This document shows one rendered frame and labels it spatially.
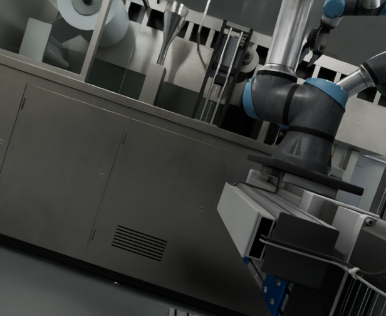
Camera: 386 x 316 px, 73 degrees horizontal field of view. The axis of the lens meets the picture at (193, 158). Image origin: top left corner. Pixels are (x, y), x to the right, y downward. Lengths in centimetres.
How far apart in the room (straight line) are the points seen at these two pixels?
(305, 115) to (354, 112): 142
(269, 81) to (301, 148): 21
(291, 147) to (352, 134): 143
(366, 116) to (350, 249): 177
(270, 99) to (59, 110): 97
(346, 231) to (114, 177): 102
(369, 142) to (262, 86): 149
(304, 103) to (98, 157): 92
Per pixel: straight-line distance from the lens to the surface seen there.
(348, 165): 229
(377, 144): 220
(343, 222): 48
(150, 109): 121
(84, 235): 138
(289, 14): 83
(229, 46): 148
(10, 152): 148
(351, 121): 211
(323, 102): 72
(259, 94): 76
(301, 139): 70
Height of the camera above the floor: 79
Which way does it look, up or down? 3 degrees down
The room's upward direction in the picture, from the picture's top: 19 degrees clockwise
